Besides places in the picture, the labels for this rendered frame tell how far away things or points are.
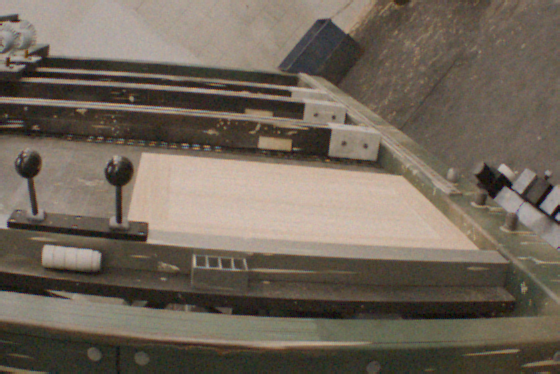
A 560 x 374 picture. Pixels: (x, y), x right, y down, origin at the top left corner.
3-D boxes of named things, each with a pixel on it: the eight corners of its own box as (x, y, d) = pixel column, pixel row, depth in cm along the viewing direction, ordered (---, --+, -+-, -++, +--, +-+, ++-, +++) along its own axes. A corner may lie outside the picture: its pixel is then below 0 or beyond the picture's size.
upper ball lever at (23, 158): (47, 234, 79) (37, 164, 69) (22, 232, 78) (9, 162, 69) (51, 213, 82) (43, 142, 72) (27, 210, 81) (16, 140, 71)
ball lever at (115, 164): (132, 243, 81) (133, 172, 72) (104, 240, 80) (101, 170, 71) (134, 221, 84) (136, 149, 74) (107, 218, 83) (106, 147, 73)
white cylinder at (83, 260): (42, 270, 75) (99, 277, 77) (41, 250, 74) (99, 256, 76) (46, 261, 78) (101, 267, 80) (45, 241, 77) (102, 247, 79)
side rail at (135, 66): (295, 101, 268) (298, 76, 265) (43, 81, 249) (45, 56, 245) (292, 98, 276) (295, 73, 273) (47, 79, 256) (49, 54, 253)
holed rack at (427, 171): (461, 196, 118) (462, 193, 118) (448, 195, 118) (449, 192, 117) (305, 74, 273) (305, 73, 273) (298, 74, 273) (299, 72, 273)
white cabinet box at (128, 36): (302, 146, 511) (103, -9, 449) (256, 201, 519) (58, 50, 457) (289, 130, 569) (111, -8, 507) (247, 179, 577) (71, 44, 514)
